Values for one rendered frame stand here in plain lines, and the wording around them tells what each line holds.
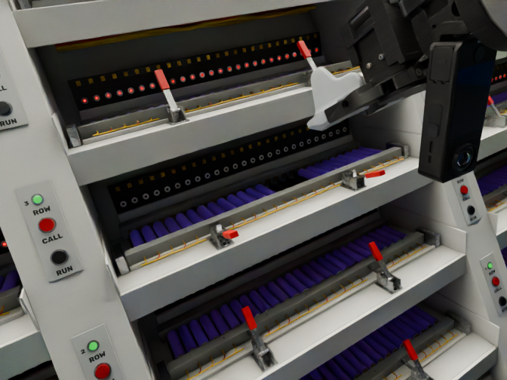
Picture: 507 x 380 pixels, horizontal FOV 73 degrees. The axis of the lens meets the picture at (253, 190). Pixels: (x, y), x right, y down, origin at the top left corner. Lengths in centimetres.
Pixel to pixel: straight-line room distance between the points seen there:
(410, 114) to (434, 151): 45
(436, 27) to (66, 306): 49
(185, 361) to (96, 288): 19
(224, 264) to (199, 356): 16
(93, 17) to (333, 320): 60
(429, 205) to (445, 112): 51
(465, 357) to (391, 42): 67
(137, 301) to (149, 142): 22
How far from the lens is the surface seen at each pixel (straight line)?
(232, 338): 61
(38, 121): 52
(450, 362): 84
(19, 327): 54
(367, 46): 34
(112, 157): 51
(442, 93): 30
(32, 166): 51
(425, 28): 32
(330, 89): 37
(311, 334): 62
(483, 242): 84
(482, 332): 89
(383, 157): 73
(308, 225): 57
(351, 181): 63
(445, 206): 78
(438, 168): 32
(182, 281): 51
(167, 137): 51
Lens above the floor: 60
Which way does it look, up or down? 1 degrees down
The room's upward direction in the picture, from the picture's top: 20 degrees counter-clockwise
